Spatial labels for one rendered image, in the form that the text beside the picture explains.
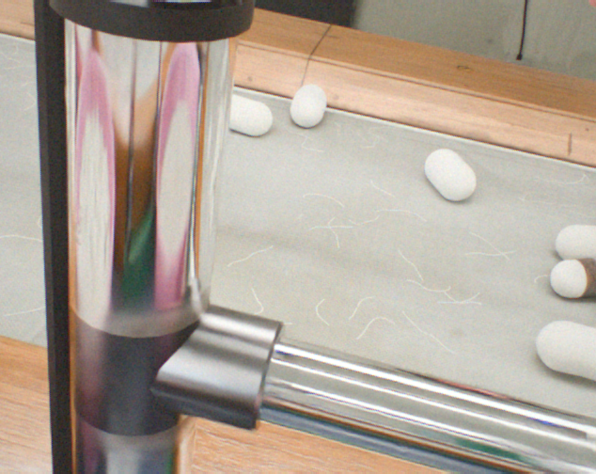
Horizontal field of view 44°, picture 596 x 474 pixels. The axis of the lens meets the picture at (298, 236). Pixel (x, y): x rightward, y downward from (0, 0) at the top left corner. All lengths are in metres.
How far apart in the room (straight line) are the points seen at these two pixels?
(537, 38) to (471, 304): 2.12
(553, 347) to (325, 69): 0.28
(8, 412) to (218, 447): 0.06
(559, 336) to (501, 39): 2.15
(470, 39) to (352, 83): 1.93
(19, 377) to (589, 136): 0.40
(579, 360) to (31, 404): 0.20
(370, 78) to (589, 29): 1.95
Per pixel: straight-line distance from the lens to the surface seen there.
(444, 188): 0.41
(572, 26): 2.43
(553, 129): 0.52
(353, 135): 0.47
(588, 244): 0.39
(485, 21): 2.42
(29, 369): 0.24
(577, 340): 0.31
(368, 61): 0.53
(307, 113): 0.46
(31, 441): 0.22
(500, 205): 0.43
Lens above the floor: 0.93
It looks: 32 degrees down
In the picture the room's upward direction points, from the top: 10 degrees clockwise
